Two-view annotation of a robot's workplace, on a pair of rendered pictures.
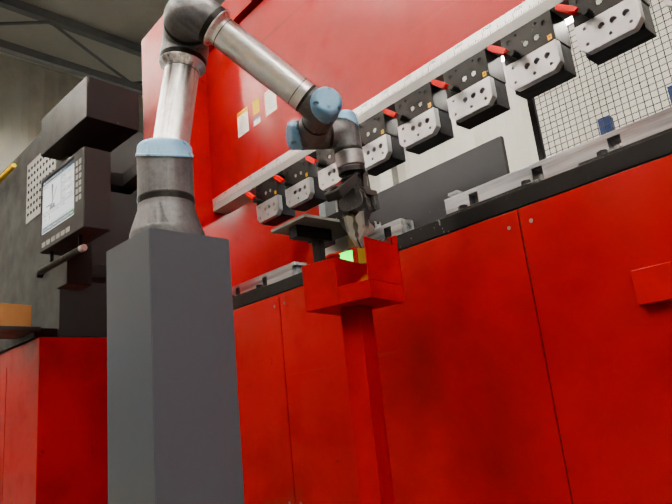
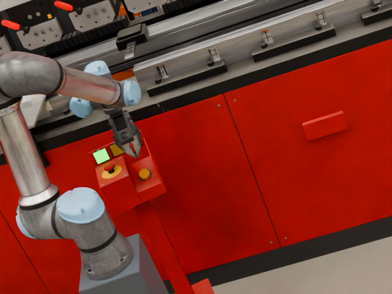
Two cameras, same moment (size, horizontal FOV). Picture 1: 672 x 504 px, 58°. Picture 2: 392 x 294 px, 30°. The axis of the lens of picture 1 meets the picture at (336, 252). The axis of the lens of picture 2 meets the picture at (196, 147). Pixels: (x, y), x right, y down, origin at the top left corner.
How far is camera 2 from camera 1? 1.93 m
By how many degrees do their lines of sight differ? 56
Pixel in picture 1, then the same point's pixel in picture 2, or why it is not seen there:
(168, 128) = (37, 172)
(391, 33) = not seen: outside the picture
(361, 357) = (157, 223)
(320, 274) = (119, 189)
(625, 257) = (296, 116)
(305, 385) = not seen: hidden behind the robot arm
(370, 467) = (179, 276)
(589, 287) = (277, 133)
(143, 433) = not seen: outside the picture
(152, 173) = (100, 231)
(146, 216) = (112, 260)
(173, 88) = (23, 136)
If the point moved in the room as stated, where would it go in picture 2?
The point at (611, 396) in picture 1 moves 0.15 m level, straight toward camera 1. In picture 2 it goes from (293, 182) to (315, 198)
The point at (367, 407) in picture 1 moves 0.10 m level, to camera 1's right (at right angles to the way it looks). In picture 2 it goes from (169, 247) to (186, 230)
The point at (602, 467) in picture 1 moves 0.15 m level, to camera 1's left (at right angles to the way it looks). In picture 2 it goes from (290, 213) to (268, 238)
